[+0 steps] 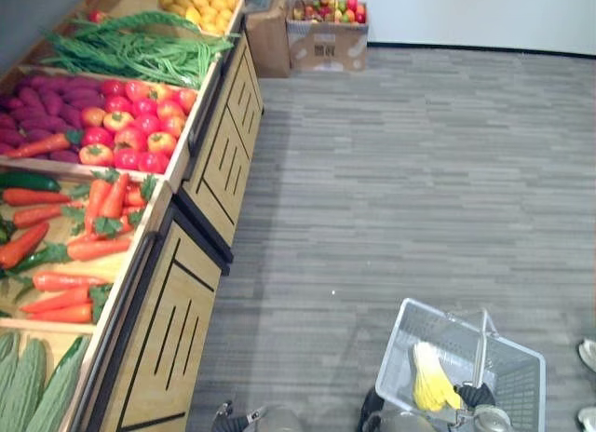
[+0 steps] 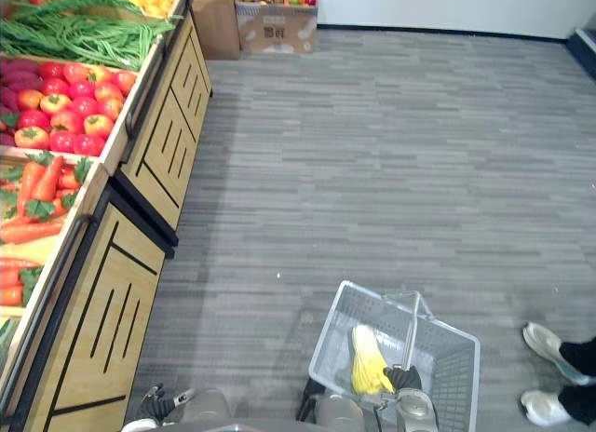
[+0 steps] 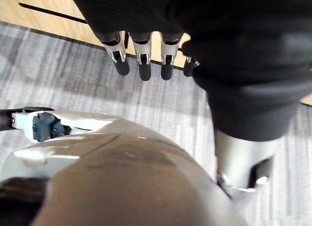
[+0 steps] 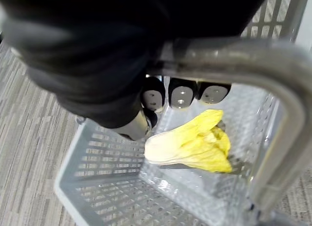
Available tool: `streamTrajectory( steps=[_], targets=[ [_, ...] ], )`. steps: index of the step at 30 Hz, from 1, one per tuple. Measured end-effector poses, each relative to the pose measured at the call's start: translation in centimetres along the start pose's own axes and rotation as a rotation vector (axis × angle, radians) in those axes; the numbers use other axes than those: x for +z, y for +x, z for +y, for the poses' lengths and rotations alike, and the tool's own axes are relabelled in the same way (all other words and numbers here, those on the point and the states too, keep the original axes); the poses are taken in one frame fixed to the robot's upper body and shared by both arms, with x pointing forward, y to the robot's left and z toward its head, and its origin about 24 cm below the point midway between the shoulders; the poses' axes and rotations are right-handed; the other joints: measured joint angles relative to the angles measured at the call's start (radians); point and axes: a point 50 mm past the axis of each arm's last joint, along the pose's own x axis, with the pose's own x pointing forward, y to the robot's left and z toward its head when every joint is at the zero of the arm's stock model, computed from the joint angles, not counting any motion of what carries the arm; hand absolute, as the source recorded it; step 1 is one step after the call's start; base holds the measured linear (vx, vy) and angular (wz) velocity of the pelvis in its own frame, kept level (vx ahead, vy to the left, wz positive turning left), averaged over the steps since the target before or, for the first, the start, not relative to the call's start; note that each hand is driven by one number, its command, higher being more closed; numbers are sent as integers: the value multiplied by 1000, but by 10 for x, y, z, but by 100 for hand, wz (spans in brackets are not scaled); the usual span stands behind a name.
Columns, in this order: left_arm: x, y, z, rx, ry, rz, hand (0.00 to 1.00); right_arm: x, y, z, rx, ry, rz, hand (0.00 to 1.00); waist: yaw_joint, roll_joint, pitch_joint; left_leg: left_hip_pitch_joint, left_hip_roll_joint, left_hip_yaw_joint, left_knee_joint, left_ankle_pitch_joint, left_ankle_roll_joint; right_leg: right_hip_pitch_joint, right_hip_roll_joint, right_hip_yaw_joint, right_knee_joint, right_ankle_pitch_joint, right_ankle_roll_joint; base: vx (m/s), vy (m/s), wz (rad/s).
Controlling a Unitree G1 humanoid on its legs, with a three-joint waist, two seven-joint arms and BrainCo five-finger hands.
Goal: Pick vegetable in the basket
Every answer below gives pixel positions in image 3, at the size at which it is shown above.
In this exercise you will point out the silver robot leg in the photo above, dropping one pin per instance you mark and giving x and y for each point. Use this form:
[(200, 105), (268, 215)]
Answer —
[(102, 170)]

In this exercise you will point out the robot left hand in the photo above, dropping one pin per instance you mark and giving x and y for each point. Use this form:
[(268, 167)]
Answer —
[(219, 41)]

